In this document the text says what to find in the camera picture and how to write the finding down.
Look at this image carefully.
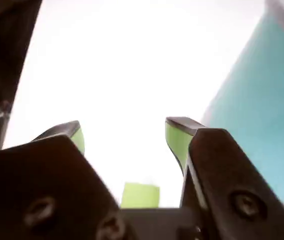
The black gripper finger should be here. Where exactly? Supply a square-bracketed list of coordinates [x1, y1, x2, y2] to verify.
[0, 120, 135, 240]
[165, 116, 284, 240]

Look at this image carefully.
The green lego block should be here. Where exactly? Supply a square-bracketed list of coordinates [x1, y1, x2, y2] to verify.
[120, 181, 161, 209]

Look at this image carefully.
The teal whale-shaped bin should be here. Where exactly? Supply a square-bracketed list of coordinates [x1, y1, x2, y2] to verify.
[200, 0, 284, 208]

